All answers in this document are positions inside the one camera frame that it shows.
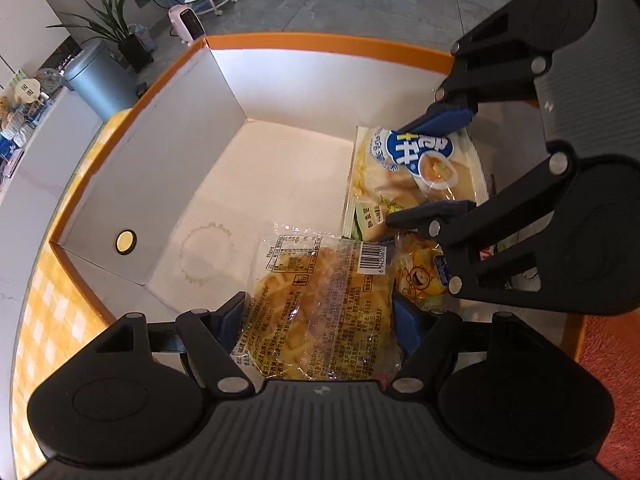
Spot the yellow crisps clear bag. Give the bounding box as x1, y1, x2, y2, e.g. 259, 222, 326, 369
231, 224, 401, 384

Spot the white marble tv counter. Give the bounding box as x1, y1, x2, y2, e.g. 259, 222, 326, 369
0, 89, 103, 479

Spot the potted long-leaf plant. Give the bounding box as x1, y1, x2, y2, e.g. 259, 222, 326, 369
48, 0, 153, 74

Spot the yellow checked tablecloth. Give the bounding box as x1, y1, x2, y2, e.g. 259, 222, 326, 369
11, 110, 128, 479

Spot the orange Mimi snack bag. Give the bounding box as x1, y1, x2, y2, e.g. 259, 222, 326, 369
393, 231, 448, 311

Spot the orange cardboard box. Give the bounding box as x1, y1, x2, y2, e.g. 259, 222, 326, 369
49, 32, 452, 327

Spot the white blue chips bag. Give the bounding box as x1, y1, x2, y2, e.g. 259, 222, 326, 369
342, 127, 488, 242

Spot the grey round trash bin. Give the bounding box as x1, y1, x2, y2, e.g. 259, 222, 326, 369
64, 40, 138, 122

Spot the pink small heater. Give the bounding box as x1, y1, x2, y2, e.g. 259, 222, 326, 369
168, 4, 206, 46

